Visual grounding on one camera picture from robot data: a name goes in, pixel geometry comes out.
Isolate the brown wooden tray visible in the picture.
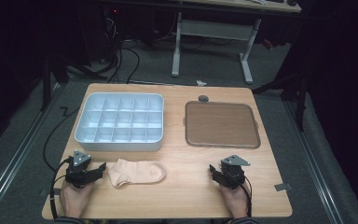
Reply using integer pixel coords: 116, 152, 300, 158
184, 100, 262, 149

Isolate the long black floor cable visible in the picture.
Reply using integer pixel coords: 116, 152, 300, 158
42, 105, 82, 174

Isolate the left hand-held gripper black cable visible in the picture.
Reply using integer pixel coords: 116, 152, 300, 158
49, 156, 75, 222

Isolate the person's right hand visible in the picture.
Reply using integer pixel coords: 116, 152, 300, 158
218, 182, 252, 219

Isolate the black metal stand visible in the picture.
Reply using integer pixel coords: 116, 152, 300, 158
252, 70, 310, 133
39, 54, 108, 112

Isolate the black floor cable bundle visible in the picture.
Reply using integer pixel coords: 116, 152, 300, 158
103, 15, 142, 85

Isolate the white divided storage box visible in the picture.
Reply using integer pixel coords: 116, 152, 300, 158
74, 91, 165, 153

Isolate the right hand-held gripper black cable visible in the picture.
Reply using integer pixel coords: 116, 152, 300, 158
235, 173, 254, 218

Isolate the white-legged wooden desk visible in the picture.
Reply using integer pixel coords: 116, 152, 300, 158
170, 0, 303, 86

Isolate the beige ankle sock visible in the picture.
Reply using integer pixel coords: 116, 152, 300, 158
106, 158, 168, 189

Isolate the hand-held gripper black cable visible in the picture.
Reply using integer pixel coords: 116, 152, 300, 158
49, 156, 75, 222
235, 173, 254, 218

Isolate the metal floor rail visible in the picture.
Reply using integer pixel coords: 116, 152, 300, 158
285, 101, 345, 224
0, 83, 63, 217

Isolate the person's left hand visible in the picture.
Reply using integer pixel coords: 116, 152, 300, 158
59, 179, 96, 219

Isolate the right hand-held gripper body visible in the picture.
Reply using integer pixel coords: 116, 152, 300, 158
219, 154, 252, 191

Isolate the grey tape piece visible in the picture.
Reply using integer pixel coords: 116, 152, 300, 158
39, 187, 62, 198
273, 182, 293, 192

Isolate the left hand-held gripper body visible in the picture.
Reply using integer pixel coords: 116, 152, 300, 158
64, 150, 95, 189

